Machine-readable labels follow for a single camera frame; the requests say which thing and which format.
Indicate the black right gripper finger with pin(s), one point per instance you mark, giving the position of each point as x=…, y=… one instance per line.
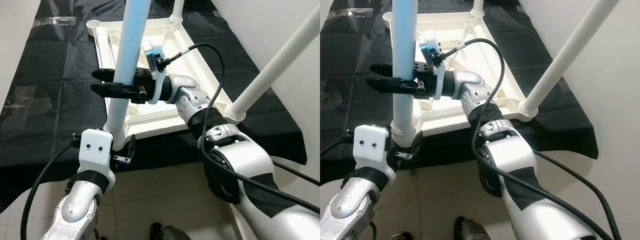
x=387, y=86
x=112, y=91
x=102, y=75
x=382, y=68

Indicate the black tablecloth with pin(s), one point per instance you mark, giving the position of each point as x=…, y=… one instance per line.
x=350, y=65
x=60, y=65

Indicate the crumpled clear tape patch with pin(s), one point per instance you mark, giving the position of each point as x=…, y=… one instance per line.
x=332, y=97
x=25, y=102

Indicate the white plastic table top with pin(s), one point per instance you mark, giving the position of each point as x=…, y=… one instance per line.
x=465, y=30
x=170, y=30

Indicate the long clear tape strip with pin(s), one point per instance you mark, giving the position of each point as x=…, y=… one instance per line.
x=57, y=21
x=352, y=13

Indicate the dark robot left foot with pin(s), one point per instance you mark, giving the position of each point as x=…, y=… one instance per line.
x=401, y=236

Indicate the dark robot foot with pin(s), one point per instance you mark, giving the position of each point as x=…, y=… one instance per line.
x=472, y=230
x=172, y=232
x=401, y=236

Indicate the dark robot right foot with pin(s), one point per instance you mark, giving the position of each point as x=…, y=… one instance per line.
x=172, y=232
x=472, y=230

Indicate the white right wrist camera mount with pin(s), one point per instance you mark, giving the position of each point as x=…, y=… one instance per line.
x=440, y=85
x=159, y=90

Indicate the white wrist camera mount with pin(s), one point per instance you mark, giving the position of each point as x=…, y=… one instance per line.
x=159, y=90
x=440, y=85
x=95, y=150
x=370, y=145

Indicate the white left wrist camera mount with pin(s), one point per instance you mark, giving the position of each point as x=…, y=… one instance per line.
x=95, y=150
x=370, y=145

